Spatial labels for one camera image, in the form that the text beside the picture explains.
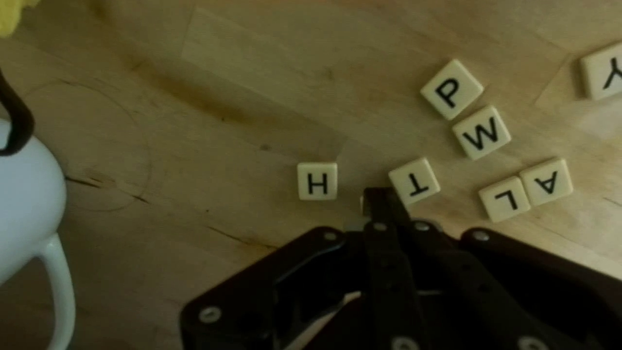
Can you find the cream letter tile W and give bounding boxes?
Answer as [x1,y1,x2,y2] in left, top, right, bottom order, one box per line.
[450,106,512,162]

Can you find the cream letter tile L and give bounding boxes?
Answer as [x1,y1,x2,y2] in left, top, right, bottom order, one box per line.
[477,176,532,224]

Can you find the yellow banana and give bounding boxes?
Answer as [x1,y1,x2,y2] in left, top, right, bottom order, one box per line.
[0,0,36,158]

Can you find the white mug with plain rim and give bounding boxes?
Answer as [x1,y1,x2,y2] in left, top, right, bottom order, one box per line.
[0,119,77,350]

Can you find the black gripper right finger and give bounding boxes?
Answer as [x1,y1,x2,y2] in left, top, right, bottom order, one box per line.
[386,188,622,350]

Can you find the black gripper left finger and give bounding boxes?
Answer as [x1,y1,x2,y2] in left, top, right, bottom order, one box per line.
[178,188,423,350]

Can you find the cream letter tile H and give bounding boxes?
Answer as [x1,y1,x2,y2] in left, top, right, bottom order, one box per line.
[294,162,339,203]

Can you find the cream letter tile P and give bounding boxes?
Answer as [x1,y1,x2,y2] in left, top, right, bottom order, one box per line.
[419,59,485,123]

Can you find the cream letter tile Y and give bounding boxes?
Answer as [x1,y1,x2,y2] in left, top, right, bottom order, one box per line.
[576,42,622,102]

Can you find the cream letter tile A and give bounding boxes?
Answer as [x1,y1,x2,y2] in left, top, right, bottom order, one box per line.
[518,156,574,209]

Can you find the cream letter tile T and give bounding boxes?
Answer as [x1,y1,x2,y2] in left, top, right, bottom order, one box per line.
[386,156,442,209]

